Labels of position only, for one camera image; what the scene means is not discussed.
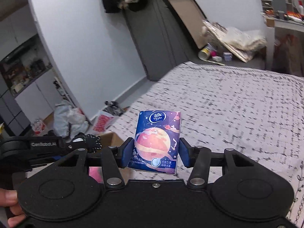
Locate brown cardboard box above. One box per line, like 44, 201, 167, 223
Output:
93, 132, 124, 148

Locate blue planet tissue pack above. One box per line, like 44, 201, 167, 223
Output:
128, 110, 181, 174

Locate grey pink paw plush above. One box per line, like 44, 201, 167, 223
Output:
89, 167, 104, 184

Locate person's left hand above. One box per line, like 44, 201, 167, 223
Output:
1, 188, 26, 227

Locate water bottle pack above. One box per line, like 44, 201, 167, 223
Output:
31, 118, 46, 136

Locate red printed plastic bag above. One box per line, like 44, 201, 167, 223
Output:
90, 110, 119, 135

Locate black white sneakers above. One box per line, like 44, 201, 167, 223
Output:
104, 101, 129, 116

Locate grey plastic garbage bag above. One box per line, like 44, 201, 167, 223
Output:
53, 100, 74, 139

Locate white plastic garbage bag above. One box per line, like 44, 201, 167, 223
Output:
67, 108, 89, 137

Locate grey white shelf cabinet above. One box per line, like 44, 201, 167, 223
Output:
0, 0, 79, 136

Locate white black patterned blanket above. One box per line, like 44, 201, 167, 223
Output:
109, 62, 303, 227

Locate paper cup on floor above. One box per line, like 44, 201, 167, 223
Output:
198, 43, 213, 61

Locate dark grey door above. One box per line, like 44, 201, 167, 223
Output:
123, 0, 195, 81

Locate cream tote bag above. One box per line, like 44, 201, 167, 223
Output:
202, 20, 267, 63

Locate leaning framed board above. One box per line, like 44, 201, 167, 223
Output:
163, 0, 208, 51

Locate white desk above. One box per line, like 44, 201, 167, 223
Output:
263, 15, 303, 77

